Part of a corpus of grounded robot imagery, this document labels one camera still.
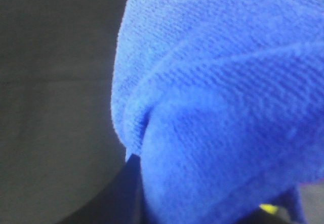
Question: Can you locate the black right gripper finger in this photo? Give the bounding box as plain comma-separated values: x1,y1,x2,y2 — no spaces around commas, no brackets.
59,155,149,224

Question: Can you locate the black table cloth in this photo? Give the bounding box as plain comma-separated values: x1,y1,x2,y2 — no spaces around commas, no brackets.
1,0,126,223

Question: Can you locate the blue microfibre towel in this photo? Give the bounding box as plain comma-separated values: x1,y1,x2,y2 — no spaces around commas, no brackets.
111,0,323,223

